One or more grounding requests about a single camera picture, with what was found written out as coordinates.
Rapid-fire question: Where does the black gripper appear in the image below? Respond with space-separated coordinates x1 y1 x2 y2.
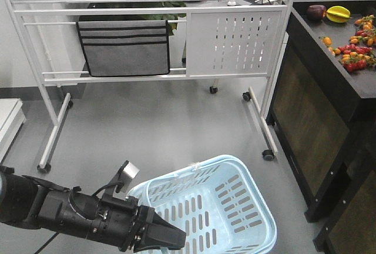
38 186 186 252

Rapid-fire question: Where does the light blue plastic basket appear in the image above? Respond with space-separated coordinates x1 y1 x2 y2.
128 155 277 253

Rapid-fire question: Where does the grey fabric pocket organiser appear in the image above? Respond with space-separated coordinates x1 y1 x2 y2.
76 20 170 78

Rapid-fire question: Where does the black wooden display cabinet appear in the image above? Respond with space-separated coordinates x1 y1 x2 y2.
267 0 375 253

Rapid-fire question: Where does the white whiteboard stand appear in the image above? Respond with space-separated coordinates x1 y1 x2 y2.
5 0 293 173

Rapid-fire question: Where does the dark purple fruit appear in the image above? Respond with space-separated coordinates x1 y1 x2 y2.
306 4 327 21

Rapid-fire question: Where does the yellow star fruit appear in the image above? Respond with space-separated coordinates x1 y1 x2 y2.
326 6 351 23

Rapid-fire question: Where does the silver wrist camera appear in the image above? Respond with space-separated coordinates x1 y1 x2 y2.
111 161 140 193

